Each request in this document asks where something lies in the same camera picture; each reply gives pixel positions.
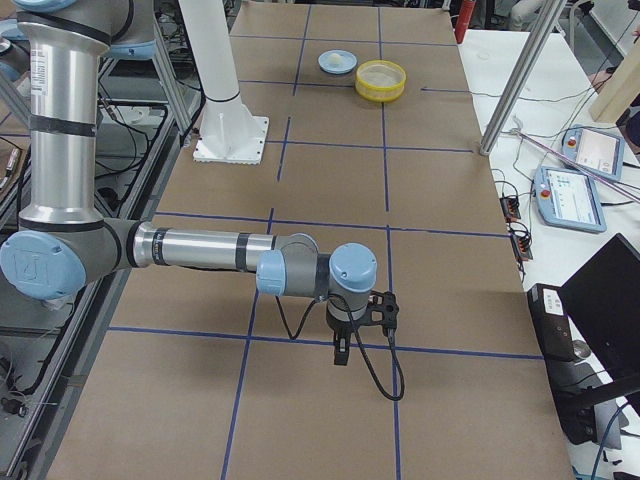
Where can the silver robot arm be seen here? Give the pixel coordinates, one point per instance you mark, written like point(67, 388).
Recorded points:
point(63, 243)

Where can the lower orange black connector block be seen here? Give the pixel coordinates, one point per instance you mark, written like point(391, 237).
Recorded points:
point(521, 245)

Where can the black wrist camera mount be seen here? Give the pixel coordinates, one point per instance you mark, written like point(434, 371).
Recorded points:
point(381, 310)

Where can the far blue teach pendant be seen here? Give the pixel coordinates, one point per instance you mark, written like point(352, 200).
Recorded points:
point(595, 150)

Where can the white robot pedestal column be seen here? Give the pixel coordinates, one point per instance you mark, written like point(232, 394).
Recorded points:
point(228, 132)

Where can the black monitor on stand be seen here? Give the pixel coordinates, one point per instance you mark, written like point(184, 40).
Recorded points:
point(602, 300)

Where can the white steamed bun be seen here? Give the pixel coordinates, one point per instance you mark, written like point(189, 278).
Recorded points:
point(335, 60)

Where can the black computer box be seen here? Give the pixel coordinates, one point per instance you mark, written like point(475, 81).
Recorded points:
point(551, 323)

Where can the yellow bamboo steamer basket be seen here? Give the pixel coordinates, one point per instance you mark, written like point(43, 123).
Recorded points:
point(380, 81)

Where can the blue teach pendant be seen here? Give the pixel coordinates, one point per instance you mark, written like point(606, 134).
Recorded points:
point(595, 150)
point(568, 199)

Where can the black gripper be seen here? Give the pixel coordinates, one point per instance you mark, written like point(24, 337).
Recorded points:
point(340, 329)

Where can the red fire extinguisher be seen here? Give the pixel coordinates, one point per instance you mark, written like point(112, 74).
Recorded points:
point(463, 20)

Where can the wooden beam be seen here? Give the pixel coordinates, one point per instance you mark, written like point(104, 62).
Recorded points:
point(619, 91)

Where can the near blue teach pendant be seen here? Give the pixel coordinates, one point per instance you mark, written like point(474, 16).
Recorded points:
point(568, 199)

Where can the light blue plate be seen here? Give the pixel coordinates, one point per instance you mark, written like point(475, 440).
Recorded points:
point(350, 62)

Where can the orange black connector block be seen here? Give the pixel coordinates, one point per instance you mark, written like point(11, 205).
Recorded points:
point(521, 245)
point(510, 206)

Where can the upper orange black connector block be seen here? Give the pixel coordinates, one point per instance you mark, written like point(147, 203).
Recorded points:
point(510, 206)

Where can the metal reacher grabber stick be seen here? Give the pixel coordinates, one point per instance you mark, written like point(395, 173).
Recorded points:
point(611, 184)

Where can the aluminium frame post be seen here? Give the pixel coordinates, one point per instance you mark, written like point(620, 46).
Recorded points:
point(527, 59)

